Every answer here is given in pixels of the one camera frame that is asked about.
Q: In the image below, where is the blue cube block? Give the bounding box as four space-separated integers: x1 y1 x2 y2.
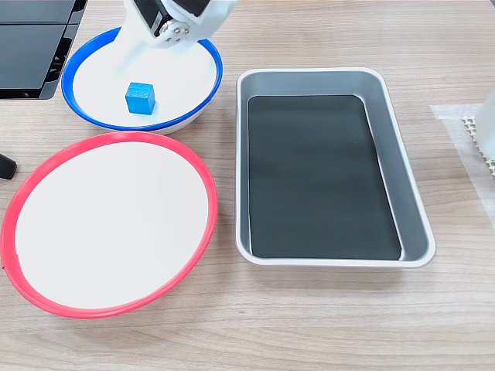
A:
125 81 156 115

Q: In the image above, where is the white dish blue rim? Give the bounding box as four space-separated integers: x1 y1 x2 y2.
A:
60 26 224 135

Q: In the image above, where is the white dish red rim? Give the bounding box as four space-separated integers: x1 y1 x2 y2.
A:
0 130 219 320

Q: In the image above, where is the black tray liner mat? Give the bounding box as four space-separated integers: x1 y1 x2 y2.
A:
247 94 403 260

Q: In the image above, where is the silver metal tray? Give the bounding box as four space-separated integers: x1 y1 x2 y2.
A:
234 68 437 268

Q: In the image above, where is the black glossy panel device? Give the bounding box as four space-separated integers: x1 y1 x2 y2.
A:
0 0 89 100

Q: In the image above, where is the black rounded object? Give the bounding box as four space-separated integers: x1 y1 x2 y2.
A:
0 152 19 181

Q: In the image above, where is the translucent plastic sheet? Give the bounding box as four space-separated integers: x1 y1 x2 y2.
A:
429 103 495 228

